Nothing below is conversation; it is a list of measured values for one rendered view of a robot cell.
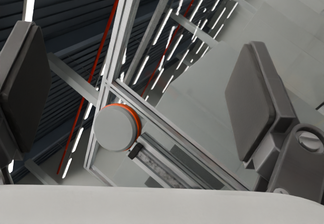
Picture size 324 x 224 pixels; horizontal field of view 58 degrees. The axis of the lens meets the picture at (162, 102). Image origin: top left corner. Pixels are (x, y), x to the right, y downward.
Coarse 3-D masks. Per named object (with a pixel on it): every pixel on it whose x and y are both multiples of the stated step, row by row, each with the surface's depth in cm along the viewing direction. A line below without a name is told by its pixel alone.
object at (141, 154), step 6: (138, 144) 90; (132, 150) 90; (138, 150) 89; (132, 156) 90; (138, 156) 91; (144, 156) 90; (150, 162) 90; (156, 162) 91; (156, 168) 90; (162, 168) 90; (162, 174) 90; (168, 174) 89; (168, 180) 89; (174, 180) 89; (174, 186) 89; (180, 186) 88
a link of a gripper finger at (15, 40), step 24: (24, 24) 10; (24, 48) 10; (0, 72) 9; (24, 72) 9; (48, 72) 12; (0, 96) 8; (24, 96) 9; (0, 120) 8; (24, 120) 10; (0, 144) 8; (24, 144) 10; (0, 168) 9
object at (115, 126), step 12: (108, 108) 92; (120, 108) 92; (132, 108) 96; (96, 120) 94; (108, 120) 93; (120, 120) 92; (132, 120) 91; (96, 132) 95; (108, 132) 94; (120, 132) 92; (132, 132) 91; (108, 144) 94; (120, 144) 93; (132, 144) 94
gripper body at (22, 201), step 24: (0, 192) 6; (24, 192) 6; (48, 192) 6; (72, 192) 6; (96, 192) 6; (120, 192) 6; (144, 192) 6; (168, 192) 6; (192, 192) 6; (216, 192) 7; (240, 192) 7; (264, 192) 7; (0, 216) 5; (24, 216) 6; (48, 216) 6; (72, 216) 6; (96, 216) 6; (120, 216) 6; (144, 216) 6; (168, 216) 6; (192, 216) 6; (216, 216) 6; (240, 216) 6; (264, 216) 6; (288, 216) 6; (312, 216) 6
